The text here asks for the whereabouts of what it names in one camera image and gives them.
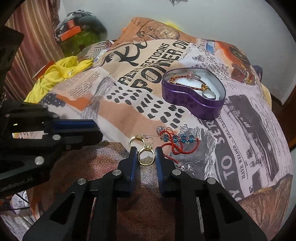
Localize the striped brown curtain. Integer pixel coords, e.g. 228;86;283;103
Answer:
4;1;64;100

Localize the gold ring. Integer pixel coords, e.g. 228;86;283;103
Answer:
137;144;156;166

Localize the silver round pendant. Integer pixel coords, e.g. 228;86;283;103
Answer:
202;90;216;100

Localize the red box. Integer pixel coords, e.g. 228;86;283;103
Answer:
33;60;55;80

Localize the red cord blue bead bracelet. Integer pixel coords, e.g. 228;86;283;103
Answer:
157;126;200;164

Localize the gold red bead bracelet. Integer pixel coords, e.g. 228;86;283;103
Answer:
169;73;209;91

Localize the yellow garment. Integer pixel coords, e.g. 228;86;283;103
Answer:
24;56;93;103

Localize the gold hook earring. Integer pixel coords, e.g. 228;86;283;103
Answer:
128;134;154;147

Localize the dark blue pillow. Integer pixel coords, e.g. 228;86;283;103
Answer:
252;65;263;81

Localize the green patterned storage bin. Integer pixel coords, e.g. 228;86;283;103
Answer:
60;30;101;57

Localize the purple heart-shaped tin box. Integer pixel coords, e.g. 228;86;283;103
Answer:
162;68;226;121

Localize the orange box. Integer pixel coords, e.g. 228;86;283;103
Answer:
58;26;82;42

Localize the newspaper print patchwork blanket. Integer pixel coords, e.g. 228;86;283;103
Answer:
24;16;295;241

